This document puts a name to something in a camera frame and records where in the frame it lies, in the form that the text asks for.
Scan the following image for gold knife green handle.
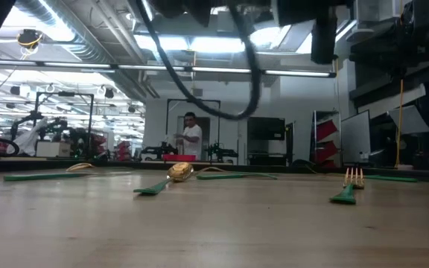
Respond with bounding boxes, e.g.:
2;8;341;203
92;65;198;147
195;171;279;181
2;162;96;182
364;174;419;183

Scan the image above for gold fork green handle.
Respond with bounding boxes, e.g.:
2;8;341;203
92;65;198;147
328;167;366;205

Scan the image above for gold spoon green handle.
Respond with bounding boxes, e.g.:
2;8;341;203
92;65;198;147
133;162;195;196

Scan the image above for white rack red bins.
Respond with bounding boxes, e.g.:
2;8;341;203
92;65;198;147
312;109;341;168

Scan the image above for white slanted beam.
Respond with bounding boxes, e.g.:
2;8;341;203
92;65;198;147
357;83;428;120

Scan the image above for grey whiteboard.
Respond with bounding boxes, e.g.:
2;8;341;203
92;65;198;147
340;109;372;165

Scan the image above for long tube light bar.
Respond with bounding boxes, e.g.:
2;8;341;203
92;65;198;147
0;58;337;79

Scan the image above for black monitor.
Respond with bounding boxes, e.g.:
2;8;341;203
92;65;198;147
247;116;287;141

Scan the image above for bright ceiling light panel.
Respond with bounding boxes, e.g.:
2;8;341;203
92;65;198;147
134;33;246;54

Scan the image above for black monitor cart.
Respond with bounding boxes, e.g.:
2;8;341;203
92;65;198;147
247;122;296;167

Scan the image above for grey tilted panel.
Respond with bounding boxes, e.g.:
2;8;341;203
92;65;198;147
387;104;429;135

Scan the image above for white door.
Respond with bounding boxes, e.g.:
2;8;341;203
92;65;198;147
236;118;249;165

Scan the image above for person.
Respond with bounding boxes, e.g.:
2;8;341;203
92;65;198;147
173;111;203;161

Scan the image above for red tray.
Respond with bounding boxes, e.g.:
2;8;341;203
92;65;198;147
162;153;197;162

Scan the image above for red stacked bins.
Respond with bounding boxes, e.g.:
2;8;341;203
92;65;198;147
115;140;133;162

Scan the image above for white cardboard box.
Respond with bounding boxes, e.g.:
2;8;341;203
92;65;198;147
35;141;72;159

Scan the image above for white plastic bag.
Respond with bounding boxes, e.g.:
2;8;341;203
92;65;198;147
6;117;48;157

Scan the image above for white ceiling duct box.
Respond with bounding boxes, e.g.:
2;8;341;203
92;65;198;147
355;0;404;23

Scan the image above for black sleeved arm cable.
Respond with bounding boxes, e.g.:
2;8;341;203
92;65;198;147
135;0;263;121

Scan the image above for yellow hanging cord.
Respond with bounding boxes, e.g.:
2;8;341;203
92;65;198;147
395;77;405;169

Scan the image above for black frame robot station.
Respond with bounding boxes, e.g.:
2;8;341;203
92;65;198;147
165;98;222;162
32;91;95;160

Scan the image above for black aluminium table frame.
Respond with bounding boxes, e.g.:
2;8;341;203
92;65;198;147
0;159;429;184

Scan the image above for silver ribbed air duct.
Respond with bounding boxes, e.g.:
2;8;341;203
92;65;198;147
13;0;147;103

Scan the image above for black reel yellow cord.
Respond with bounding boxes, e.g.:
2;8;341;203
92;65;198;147
16;28;44;51

